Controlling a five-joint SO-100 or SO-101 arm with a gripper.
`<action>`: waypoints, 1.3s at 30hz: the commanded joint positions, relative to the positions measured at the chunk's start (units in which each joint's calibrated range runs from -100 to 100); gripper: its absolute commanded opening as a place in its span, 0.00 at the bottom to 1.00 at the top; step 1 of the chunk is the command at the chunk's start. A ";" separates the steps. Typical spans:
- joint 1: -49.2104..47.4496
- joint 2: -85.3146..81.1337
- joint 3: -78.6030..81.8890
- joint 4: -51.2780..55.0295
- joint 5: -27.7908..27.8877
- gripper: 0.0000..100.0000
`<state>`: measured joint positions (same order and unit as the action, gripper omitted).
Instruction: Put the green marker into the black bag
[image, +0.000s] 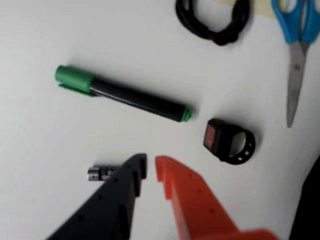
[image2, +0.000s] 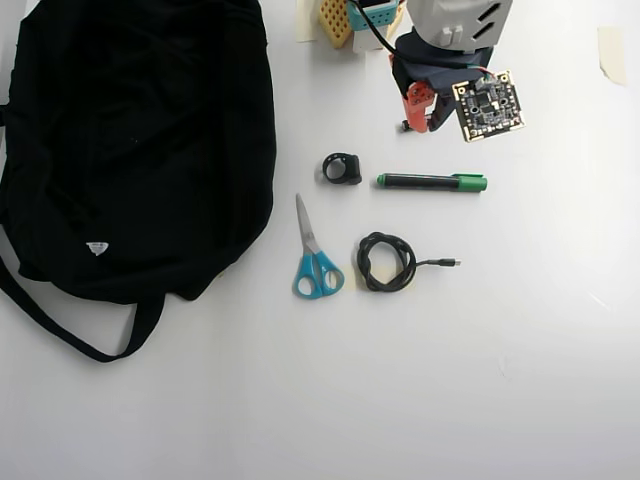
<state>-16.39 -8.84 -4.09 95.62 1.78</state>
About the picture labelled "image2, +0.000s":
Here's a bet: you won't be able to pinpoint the dark navy gripper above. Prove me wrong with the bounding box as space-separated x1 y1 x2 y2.
391 30 496 134

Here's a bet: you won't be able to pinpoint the green and black marker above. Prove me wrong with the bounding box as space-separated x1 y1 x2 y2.
375 172 489 194

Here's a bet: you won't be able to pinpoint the teal and white robot base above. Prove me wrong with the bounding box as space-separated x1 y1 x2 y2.
346 0 405 54

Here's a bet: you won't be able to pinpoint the black fabric bag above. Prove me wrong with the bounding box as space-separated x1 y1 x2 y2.
0 0 279 365

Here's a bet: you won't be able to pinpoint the yellow perforated block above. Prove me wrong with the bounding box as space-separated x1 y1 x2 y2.
317 0 357 50

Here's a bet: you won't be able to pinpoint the beige masking tape piece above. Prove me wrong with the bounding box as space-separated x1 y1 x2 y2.
295 0 321 44
597 25 628 87

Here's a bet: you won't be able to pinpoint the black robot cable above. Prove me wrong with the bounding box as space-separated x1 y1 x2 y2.
348 0 402 59

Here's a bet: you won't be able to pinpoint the small black ring clip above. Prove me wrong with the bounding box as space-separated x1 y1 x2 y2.
321 152 362 187

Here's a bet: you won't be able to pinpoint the coiled black USB cable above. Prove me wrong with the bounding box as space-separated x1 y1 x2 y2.
356 230 462 295

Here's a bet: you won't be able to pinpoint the blue-handled scissors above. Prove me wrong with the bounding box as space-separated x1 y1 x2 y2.
292 193 346 301

